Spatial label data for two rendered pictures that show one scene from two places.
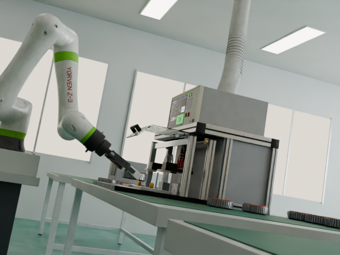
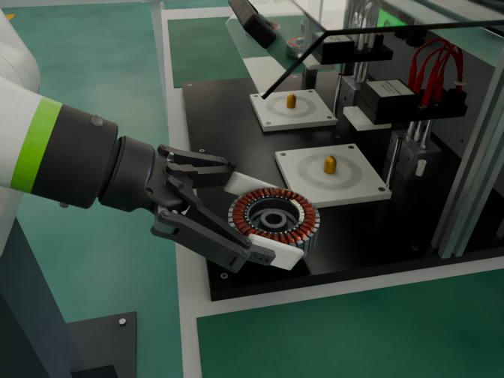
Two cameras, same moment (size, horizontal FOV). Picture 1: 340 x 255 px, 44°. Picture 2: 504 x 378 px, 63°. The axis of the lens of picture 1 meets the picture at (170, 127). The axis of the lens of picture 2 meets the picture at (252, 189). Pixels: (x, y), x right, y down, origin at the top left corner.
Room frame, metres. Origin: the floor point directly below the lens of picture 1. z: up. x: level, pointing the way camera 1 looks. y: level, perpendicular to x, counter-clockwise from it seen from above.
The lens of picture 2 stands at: (1.52, 0.11, 1.17)
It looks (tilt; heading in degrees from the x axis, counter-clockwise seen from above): 37 degrees down; 7
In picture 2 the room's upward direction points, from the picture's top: straight up
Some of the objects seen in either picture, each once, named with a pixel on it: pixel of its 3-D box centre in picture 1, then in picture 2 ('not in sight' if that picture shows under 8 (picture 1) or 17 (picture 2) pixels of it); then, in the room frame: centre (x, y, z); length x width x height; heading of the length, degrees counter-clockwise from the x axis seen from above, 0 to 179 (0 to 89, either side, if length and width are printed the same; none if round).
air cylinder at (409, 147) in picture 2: (179, 189); (412, 154); (2.14, -0.10, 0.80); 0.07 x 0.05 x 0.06; 17
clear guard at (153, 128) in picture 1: (164, 136); (377, 20); (2.04, 0.02, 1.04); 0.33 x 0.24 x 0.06; 107
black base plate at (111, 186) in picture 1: (146, 192); (314, 144); (2.21, 0.06, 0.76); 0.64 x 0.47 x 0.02; 17
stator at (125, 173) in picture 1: (134, 175); (273, 223); (1.90, 0.12, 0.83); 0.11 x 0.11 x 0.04
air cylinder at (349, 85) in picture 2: (164, 186); (356, 94); (2.37, -0.02, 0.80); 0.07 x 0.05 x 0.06; 17
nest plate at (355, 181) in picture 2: (151, 189); (328, 173); (2.09, 0.04, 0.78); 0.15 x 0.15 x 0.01; 17
